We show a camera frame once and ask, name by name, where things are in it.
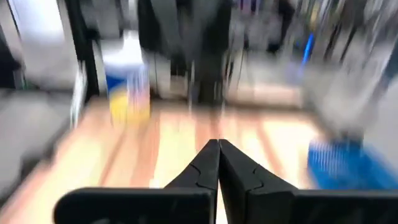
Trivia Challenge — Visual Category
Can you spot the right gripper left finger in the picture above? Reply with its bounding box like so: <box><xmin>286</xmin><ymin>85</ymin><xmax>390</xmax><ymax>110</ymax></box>
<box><xmin>164</xmin><ymin>138</ymin><xmax>220</xmax><ymax>191</ymax></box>

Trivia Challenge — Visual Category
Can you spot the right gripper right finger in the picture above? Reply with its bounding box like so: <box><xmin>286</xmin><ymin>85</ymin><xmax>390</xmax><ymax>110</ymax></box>
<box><xmin>219</xmin><ymin>139</ymin><xmax>298</xmax><ymax>224</ymax></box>

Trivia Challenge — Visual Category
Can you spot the blue plastic bin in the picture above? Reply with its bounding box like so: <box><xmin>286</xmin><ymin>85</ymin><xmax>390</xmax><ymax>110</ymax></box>
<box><xmin>307</xmin><ymin>138</ymin><xmax>398</xmax><ymax>190</ymax></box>

